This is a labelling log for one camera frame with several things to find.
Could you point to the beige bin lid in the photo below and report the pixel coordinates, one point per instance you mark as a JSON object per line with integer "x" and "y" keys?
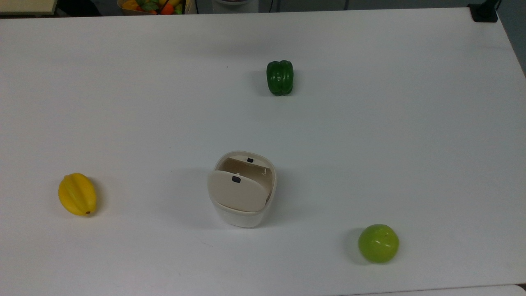
{"x": 238, "y": 195}

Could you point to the white garbage bin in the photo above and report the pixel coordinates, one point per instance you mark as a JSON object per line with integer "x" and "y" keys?
{"x": 242, "y": 219}

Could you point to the green bell pepper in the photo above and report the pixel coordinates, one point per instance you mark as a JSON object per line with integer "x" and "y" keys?
{"x": 280, "y": 78}

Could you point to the green apple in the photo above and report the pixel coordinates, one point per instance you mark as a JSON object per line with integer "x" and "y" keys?
{"x": 378, "y": 243}

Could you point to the basket of toy fruit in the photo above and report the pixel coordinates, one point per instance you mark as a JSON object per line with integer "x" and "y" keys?
{"x": 154, "y": 7}

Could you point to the yellow starfruit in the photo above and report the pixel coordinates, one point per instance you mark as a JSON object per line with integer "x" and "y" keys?
{"x": 77, "y": 194}

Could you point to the black table clamp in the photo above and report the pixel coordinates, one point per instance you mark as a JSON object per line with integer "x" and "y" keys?
{"x": 484, "y": 12}

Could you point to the light wooden table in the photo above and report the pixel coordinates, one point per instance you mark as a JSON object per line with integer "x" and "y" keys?
{"x": 24, "y": 6}

